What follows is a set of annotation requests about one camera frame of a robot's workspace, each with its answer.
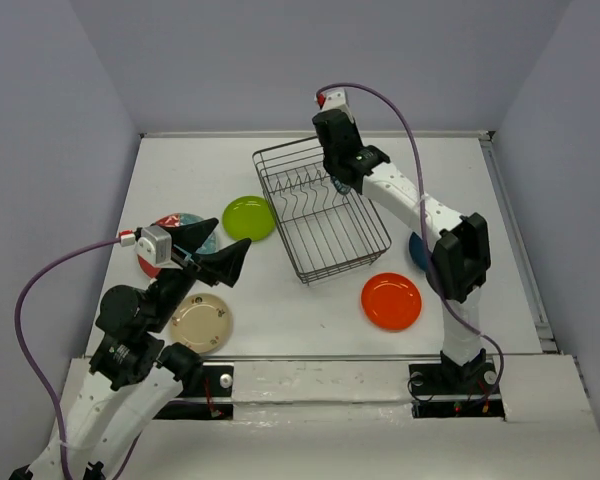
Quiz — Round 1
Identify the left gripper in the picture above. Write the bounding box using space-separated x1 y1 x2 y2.
148 216 254 329

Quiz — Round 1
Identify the dark blue shell plate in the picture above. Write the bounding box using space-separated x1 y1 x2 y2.
408 233 430 273

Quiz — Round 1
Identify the green rimmed white plate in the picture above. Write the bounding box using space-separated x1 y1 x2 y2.
330 176 351 195

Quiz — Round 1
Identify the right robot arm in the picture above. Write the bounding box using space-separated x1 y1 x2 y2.
312 109 491 392

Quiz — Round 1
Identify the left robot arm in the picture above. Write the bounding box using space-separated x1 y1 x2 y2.
11 218 251 479

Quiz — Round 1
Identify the red and teal plate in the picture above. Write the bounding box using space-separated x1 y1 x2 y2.
137 212 219 279

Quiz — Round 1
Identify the lime green plate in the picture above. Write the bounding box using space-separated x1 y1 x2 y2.
222 195 276 242

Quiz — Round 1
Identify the beige floral plate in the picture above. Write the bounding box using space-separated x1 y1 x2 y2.
169 293 233 354

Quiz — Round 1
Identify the orange plate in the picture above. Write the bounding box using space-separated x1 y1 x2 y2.
360 272 423 332

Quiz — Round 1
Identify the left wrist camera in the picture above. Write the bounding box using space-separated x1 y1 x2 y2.
134 225 179 269

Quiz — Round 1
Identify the wire dish rack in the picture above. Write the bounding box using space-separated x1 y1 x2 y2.
252 137 392 284

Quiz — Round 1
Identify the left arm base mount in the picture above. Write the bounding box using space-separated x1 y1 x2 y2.
154 362 234 421

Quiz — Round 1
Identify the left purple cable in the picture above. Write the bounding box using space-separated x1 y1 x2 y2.
14 230 146 479

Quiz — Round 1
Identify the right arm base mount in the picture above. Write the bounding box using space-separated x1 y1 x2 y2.
407 362 506 419

